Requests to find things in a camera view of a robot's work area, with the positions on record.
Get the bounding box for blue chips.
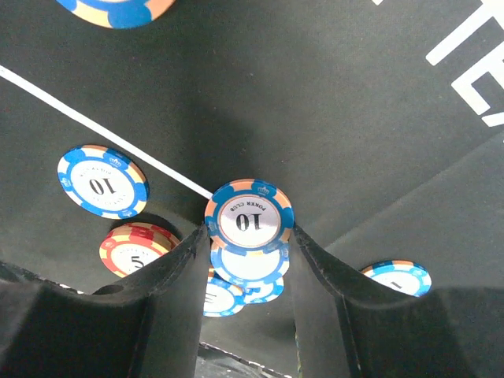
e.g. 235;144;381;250
57;0;175;29
57;144;150;220

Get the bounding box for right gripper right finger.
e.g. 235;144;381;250
293;227;503;377

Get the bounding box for red poker chip stack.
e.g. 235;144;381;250
99;222;180;277

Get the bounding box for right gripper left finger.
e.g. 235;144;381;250
1;226;209;377

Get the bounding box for blue poker chip stack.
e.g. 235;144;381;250
203;243;290;317

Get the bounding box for black poker felt mat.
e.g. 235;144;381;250
0;0;504;378

